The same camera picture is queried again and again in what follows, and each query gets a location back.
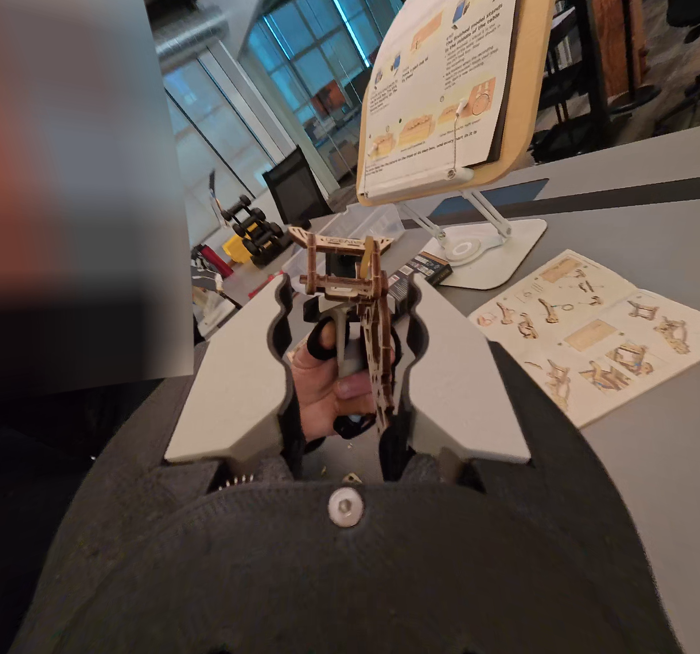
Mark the wooden model bow frame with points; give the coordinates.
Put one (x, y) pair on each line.
(339, 241)

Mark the wooden model long body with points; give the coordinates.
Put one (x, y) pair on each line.
(380, 348)

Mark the black model box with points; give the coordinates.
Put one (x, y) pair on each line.
(432, 270)

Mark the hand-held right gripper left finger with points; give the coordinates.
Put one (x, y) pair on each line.
(229, 391)

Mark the model instruction booklet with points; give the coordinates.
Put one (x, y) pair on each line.
(590, 304)

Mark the yellow plastic bin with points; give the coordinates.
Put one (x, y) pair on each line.
(235, 252)

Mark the pale rubber band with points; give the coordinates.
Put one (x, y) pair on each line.
(365, 260)

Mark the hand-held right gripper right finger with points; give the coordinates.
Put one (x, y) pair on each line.
(470, 391)

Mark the white jointed hobby arm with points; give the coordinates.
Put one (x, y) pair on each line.
(210, 304)

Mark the printed instruction paper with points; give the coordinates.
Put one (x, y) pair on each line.
(437, 91)

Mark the wooden document stand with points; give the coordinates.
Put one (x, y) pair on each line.
(541, 64)

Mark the person's left hand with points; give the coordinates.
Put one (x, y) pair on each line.
(317, 391)

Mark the black mesh office chair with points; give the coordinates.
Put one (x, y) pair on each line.
(298, 189)

